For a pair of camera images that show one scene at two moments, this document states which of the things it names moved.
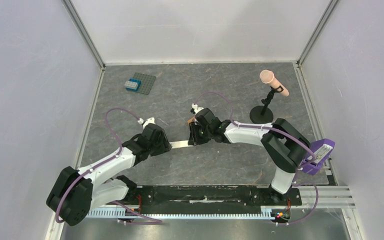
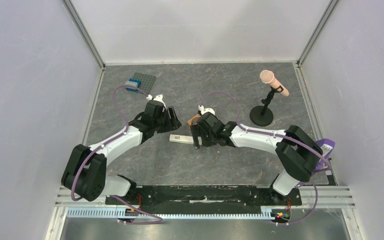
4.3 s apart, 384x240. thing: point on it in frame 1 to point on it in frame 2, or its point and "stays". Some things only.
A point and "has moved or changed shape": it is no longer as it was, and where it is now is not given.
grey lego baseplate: x=147 y=82 stays
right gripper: x=194 y=134 stays
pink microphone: x=267 y=76 stays
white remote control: x=180 y=144 has moved or changed shape
